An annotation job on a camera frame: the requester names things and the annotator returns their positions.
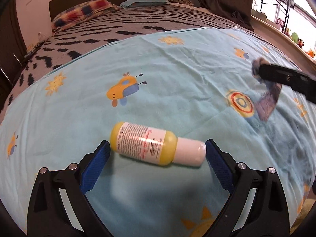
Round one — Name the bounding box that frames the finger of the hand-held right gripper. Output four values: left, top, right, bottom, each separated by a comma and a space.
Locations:
258, 64, 316, 102

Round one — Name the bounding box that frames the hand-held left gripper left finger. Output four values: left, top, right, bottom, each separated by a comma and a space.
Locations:
27, 139, 114, 237

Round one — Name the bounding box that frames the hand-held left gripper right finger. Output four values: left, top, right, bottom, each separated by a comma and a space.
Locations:
205, 139, 290, 237

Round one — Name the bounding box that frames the grey purple cloth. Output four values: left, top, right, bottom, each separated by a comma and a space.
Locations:
251, 57, 282, 122

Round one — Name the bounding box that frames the yellow bottle with white cap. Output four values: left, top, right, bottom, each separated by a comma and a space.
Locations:
110, 121, 207, 167

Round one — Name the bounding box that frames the fluffy beige rug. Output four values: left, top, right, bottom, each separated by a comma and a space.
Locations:
289, 197, 316, 235

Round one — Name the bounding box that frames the dark curtain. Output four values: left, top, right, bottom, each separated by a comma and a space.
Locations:
193, 0, 255, 31

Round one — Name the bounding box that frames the light blue printed blanket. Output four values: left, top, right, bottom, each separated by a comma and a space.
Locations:
0, 27, 316, 237

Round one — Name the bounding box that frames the dark wooden wardrobe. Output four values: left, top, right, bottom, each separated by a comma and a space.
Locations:
0, 0, 27, 87

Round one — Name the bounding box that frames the patchwork checked pillow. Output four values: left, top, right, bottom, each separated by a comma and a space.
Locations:
51, 0, 121, 31

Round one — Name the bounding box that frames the light blue pillow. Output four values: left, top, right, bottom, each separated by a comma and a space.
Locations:
120, 0, 171, 8

